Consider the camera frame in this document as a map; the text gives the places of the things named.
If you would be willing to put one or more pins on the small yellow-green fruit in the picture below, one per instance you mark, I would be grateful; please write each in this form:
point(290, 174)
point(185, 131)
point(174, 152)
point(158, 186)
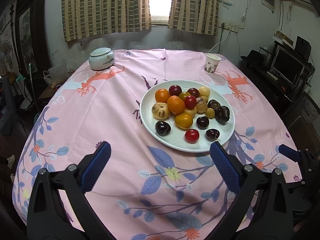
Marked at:
point(204, 98)

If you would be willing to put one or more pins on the computer monitor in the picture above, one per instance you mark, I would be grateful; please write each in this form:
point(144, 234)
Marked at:
point(287, 66)

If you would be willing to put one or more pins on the striped beige fruit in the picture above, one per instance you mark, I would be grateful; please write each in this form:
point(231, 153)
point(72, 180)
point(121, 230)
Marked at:
point(201, 105)

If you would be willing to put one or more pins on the dark framed picture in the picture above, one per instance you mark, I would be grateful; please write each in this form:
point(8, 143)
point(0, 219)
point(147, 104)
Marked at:
point(24, 40)

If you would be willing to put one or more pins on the dark red plum left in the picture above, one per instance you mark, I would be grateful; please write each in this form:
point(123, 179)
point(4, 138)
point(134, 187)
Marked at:
point(175, 90)

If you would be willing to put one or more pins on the white ceramic lidded jar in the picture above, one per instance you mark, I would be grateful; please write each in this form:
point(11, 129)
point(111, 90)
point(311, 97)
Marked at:
point(101, 59)

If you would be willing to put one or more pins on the dark passion fruit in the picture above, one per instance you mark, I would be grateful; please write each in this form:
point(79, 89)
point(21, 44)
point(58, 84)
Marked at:
point(215, 105)
point(222, 114)

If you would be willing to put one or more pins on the electric fan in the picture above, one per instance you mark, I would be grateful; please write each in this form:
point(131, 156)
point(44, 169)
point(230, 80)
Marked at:
point(6, 55)

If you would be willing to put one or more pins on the checked curtain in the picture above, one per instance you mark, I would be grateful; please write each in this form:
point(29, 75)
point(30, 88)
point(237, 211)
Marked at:
point(194, 16)
point(85, 18)

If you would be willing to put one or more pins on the orange tangerine on plate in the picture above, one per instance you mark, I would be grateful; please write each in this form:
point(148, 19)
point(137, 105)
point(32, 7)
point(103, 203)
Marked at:
point(162, 95)

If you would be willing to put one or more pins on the yellow pear-like fruit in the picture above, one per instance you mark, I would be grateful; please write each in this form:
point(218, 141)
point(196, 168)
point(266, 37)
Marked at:
point(204, 91)

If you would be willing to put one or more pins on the dark red plum right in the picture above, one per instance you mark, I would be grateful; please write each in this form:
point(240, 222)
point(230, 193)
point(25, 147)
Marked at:
point(194, 92)

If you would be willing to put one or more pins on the red cherry tomato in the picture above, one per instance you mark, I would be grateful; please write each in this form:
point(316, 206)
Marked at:
point(192, 136)
point(190, 102)

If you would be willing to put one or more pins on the left checked curtain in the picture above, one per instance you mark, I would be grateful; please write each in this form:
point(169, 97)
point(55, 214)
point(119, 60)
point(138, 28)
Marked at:
point(85, 18)

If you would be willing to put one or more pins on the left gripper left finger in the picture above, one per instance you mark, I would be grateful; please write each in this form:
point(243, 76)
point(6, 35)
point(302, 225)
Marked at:
point(47, 217)

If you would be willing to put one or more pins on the wall power socket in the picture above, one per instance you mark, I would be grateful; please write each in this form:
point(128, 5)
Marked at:
point(229, 27)

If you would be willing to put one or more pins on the orange tangerine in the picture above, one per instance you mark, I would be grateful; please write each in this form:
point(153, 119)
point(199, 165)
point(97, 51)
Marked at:
point(176, 105)
point(162, 95)

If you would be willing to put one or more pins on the white paper cup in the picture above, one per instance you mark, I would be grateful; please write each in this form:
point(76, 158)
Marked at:
point(211, 63)

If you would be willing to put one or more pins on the yellow-green round fruit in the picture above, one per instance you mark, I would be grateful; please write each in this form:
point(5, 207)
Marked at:
point(184, 121)

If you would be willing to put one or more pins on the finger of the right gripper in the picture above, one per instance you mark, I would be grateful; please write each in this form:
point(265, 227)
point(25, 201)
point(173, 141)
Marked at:
point(308, 163)

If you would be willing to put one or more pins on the right checked curtain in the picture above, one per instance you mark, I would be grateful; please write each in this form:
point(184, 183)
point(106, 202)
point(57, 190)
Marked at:
point(194, 16)

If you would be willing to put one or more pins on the striped pepino melon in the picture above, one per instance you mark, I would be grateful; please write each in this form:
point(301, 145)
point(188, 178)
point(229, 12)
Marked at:
point(160, 111)

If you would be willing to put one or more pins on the small yellow round fruit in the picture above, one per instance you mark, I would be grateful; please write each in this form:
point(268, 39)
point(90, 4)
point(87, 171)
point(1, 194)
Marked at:
point(210, 113)

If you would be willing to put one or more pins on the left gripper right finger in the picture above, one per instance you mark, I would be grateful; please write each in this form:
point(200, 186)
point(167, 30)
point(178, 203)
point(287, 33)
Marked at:
point(272, 219)

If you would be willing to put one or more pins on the pale yellow apple-like fruit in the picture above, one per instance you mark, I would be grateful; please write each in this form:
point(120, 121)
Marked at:
point(191, 112)

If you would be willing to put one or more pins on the dark red plum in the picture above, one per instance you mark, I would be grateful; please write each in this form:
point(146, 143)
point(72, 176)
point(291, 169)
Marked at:
point(194, 92)
point(175, 90)

